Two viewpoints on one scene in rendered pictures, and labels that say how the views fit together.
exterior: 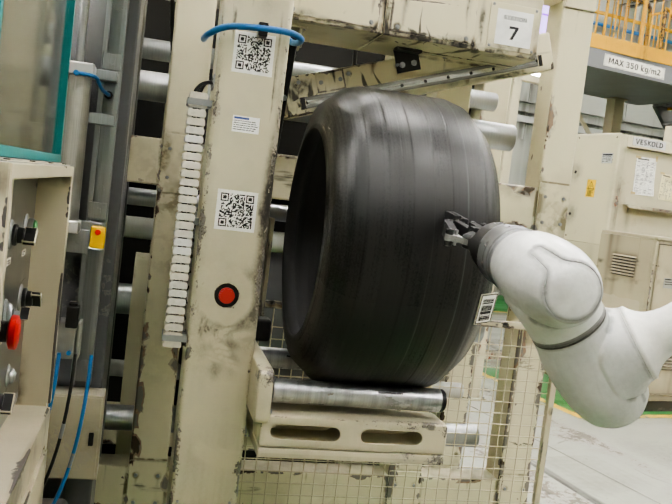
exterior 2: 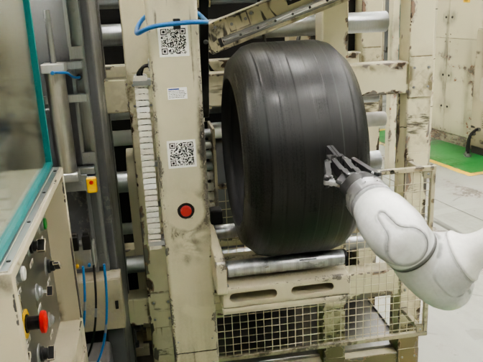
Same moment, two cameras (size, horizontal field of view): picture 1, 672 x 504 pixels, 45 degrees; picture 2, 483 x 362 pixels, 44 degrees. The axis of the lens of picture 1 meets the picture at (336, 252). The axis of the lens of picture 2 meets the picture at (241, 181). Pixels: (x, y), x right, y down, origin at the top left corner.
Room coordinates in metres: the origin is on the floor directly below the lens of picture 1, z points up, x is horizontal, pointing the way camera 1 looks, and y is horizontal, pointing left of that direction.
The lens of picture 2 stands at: (0.00, -0.08, 1.60)
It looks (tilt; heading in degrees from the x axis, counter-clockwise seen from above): 17 degrees down; 5
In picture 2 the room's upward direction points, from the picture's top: 2 degrees counter-clockwise
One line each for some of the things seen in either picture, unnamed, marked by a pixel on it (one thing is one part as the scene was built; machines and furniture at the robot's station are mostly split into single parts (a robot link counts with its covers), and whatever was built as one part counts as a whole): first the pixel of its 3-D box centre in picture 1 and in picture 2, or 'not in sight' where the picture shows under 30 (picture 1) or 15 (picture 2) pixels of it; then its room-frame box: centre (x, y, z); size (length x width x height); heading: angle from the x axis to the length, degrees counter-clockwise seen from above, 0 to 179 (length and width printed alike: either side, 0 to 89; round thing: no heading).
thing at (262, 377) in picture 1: (252, 371); (213, 250); (1.60, 0.14, 0.90); 0.40 x 0.03 x 0.10; 13
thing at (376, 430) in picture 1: (350, 428); (284, 284); (1.51, -0.07, 0.84); 0.36 x 0.09 x 0.06; 103
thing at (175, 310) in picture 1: (187, 220); (149, 164); (1.52, 0.28, 1.19); 0.05 x 0.04 x 0.48; 13
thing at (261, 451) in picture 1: (332, 425); (273, 275); (1.64, -0.04, 0.80); 0.37 x 0.36 x 0.02; 13
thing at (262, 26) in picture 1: (252, 33); (170, 21); (1.57, 0.21, 1.56); 0.19 x 0.19 x 0.06; 13
